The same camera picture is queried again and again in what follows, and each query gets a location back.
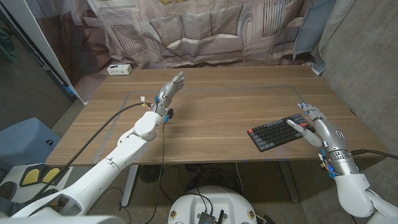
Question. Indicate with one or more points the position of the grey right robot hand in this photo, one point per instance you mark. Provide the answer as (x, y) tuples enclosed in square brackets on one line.
[(332, 133)]

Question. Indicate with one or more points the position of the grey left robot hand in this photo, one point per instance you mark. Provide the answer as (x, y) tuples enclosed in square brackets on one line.
[(168, 93)]

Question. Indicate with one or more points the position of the black keyboard with red keys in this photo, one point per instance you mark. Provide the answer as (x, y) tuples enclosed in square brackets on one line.
[(273, 133)]

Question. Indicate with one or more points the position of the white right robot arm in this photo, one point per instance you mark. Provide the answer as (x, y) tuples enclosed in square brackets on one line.
[(354, 193)]

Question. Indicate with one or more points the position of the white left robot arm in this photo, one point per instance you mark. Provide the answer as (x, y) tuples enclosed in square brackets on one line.
[(124, 152)]

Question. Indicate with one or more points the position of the white power strip box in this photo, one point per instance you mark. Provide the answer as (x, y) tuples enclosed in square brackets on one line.
[(119, 69)]

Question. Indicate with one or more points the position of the white table leg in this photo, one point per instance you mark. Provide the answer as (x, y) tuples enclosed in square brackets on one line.
[(129, 186), (288, 183)]

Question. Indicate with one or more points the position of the printed living room backdrop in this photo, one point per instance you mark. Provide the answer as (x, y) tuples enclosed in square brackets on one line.
[(199, 34)]

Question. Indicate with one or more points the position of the round black floor fan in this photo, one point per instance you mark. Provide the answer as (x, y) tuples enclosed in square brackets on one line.
[(149, 173)]

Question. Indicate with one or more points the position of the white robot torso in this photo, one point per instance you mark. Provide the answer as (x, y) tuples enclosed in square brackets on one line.
[(192, 202)]

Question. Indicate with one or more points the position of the black electronics module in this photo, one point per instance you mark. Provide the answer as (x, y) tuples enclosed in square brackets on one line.
[(206, 217)]

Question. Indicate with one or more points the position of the yellow foot pedal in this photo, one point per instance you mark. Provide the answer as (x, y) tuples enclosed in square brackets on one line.
[(51, 175), (30, 177)]

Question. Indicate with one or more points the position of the blue plastic bin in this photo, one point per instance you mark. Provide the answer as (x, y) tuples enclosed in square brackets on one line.
[(25, 143)]

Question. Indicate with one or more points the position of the white upright panel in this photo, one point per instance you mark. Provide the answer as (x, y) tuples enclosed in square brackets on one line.
[(28, 25)]

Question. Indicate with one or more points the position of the white foot pedal board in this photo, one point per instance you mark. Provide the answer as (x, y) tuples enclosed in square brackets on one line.
[(18, 193)]

